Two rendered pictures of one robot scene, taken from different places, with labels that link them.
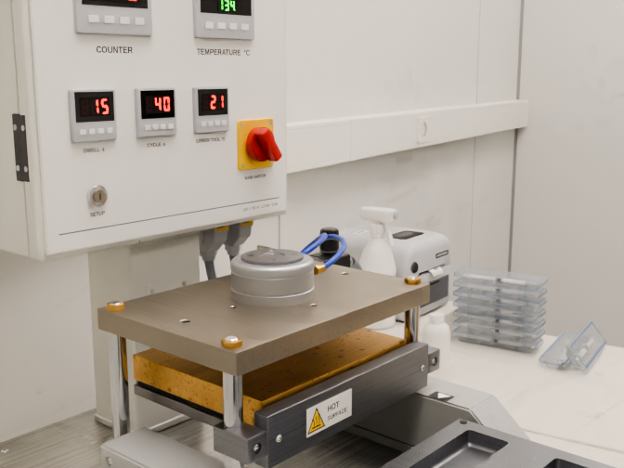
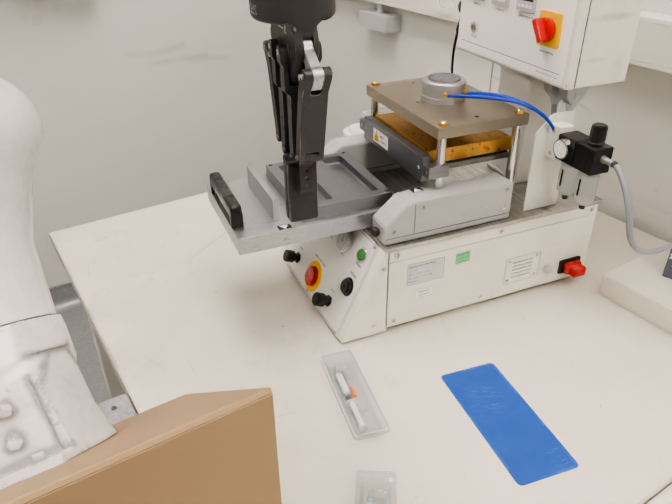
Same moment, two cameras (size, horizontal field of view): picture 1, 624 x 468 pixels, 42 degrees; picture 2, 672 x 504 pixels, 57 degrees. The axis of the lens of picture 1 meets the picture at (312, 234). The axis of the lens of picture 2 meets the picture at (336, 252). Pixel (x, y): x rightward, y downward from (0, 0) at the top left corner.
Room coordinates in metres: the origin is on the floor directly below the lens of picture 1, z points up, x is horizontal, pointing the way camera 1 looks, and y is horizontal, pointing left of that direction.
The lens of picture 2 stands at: (1.06, -1.04, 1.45)
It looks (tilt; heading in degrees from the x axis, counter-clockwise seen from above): 31 degrees down; 116
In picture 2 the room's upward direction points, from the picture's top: 1 degrees counter-clockwise
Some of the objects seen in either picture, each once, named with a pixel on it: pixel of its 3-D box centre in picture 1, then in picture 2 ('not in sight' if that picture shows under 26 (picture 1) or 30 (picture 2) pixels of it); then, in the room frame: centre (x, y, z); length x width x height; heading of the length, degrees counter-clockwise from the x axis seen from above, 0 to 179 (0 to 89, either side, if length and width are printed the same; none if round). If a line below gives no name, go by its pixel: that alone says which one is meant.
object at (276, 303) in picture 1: (264, 310); (461, 112); (0.78, 0.05, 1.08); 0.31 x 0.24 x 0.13; 139
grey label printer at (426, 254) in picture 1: (386, 268); not in sight; (1.78, -0.17, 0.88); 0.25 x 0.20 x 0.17; 53
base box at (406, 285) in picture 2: not in sight; (432, 233); (0.75, 0.02, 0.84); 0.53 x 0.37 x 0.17; 49
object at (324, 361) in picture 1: (279, 336); (442, 122); (0.75, 0.03, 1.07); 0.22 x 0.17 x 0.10; 139
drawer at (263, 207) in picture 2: not in sight; (301, 194); (0.56, -0.17, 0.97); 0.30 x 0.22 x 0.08; 49
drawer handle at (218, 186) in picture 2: not in sight; (225, 198); (0.47, -0.28, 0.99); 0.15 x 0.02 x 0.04; 139
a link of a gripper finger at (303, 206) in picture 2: not in sight; (302, 188); (0.78, -0.54, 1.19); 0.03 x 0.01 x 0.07; 48
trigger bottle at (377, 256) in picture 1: (378, 266); not in sight; (1.64, -0.14, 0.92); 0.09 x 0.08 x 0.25; 53
